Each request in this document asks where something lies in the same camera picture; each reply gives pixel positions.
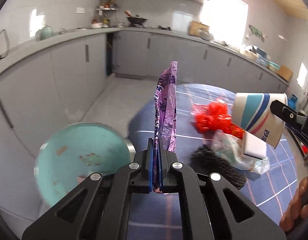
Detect paper cup with stripes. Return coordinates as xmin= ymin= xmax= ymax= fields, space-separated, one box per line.
xmin=233 ymin=92 xmax=287 ymax=149

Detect white sponge block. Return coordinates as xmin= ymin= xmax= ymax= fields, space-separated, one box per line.
xmin=241 ymin=131 xmax=267 ymax=160

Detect black wok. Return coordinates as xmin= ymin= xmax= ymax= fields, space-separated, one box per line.
xmin=125 ymin=11 xmax=148 ymax=27

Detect red foil packet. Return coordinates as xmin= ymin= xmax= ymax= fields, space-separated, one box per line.
xmin=223 ymin=122 xmax=245 ymax=140

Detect wall hook rack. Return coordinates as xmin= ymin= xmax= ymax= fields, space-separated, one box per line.
xmin=249 ymin=24 xmax=267 ymax=42

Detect blue plaid tablecloth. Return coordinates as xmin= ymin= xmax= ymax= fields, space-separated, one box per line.
xmin=128 ymin=83 xmax=298 ymax=240

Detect wooden cutting board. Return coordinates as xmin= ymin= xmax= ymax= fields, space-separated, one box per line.
xmin=189 ymin=21 xmax=209 ymax=36

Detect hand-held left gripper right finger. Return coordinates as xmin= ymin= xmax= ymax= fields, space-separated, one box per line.
xmin=160 ymin=151 xmax=286 ymax=240

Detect black power cable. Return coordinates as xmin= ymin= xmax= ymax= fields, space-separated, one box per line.
xmin=0 ymin=29 xmax=10 ymax=60

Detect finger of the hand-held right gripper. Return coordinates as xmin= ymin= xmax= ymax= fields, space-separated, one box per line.
xmin=270 ymin=100 xmax=307 ymax=131

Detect black plastic mesh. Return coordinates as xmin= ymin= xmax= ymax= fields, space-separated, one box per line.
xmin=190 ymin=145 xmax=247 ymax=190

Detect red mesh net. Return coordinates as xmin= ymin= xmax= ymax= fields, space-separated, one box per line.
xmin=195 ymin=100 xmax=233 ymax=133

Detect person's right hand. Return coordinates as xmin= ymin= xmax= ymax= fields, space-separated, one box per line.
xmin=280 ymin=177 xmax=308 ymax=233

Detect grey kitchen cabinets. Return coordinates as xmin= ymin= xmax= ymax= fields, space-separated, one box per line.
xmin=0 ymin=27 xmax=289 ymax=220

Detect grey mixing bowl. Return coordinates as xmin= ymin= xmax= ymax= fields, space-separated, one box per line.
xmin=199 ymin=29 xmax=214 ymax=41

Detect stack of teal containers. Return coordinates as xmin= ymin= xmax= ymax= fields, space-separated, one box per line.
xmin=255 ymin=50 xmax=281 ymax=72

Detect red plastic bag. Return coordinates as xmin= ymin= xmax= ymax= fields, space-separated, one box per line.
xmin=191 ymin=102 xmax=209 ymax=123

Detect spice rack with bottles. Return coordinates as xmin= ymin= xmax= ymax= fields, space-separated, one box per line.
xmin=96 ymin=0 xmax=119 ymax=28

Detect clear plastic bag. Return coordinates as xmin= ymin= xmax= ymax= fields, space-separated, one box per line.
xmin=211 ymin=131 xmax=271 ymax=175

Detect purple foil wrapper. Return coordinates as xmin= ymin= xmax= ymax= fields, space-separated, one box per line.
xmin=152 ymin=60 xmax=179 ymax=194

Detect window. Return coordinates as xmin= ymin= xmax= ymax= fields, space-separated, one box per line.
xmin=201 ymin=0 xmax=248 ymax=48

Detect teal trash bin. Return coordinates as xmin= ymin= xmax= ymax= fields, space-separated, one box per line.
xmin=34 ymin=122 xmax=135 ymax=208

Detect cardboard box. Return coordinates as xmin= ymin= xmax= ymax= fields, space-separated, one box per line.
xmin=278 ymin=65 xmax=294 ymax=82

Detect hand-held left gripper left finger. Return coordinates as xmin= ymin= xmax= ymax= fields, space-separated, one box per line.
xmin=22 ymin=138 xmax=156 ymax=240

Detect blue gas cylinder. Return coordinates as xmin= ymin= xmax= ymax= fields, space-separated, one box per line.
xmin=288 ymin=94 xmax=299 ymax=110

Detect green ceramic jar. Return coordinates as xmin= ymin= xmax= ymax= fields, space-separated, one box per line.
xmin=39 ymin=26 xmax=53 ymax=40

